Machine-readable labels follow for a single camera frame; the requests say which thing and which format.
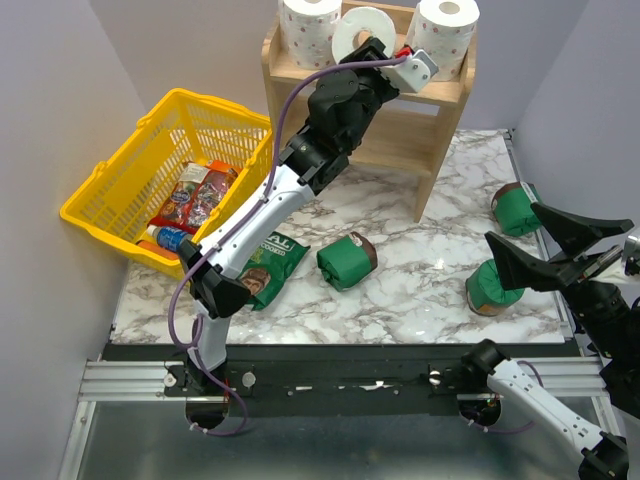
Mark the green roll brown end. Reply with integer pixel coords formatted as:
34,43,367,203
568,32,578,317
316,231,378,291

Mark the yellow plastic shopping basket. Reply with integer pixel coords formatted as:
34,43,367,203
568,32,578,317
60,88,273,279

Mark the green wrapped roll far right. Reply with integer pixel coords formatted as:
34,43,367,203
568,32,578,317
491,182,541,237

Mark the green wrapped roll upright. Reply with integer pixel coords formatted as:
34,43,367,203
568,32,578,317
465,259,525,317

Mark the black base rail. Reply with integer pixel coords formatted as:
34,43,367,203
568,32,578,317
102,342,576,419

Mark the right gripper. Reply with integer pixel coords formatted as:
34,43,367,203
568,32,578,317
484,198,636,355

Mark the red candy bag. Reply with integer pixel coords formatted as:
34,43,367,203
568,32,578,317
150,163,237,233

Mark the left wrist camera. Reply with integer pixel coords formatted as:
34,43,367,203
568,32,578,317
387,46,439,93

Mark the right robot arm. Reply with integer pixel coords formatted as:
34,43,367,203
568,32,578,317
459,202,639,479

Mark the wooden two-tier shelf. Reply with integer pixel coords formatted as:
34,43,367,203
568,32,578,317
261,20,477,222

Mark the green chip bag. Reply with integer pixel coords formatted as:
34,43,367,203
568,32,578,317
239,231,309,311

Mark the orange snack packet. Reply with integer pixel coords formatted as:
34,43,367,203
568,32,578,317
207,160,241,178

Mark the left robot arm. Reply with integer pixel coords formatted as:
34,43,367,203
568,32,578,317
168,37,437,395

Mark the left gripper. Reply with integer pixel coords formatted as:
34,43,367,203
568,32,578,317
335,35,399,151

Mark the floral paper towel roll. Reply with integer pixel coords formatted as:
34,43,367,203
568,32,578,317
331,6,396,63
405,0,480,82
278,0,342,70

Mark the blue label bottle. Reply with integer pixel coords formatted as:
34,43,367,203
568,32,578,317
146,225,193,253

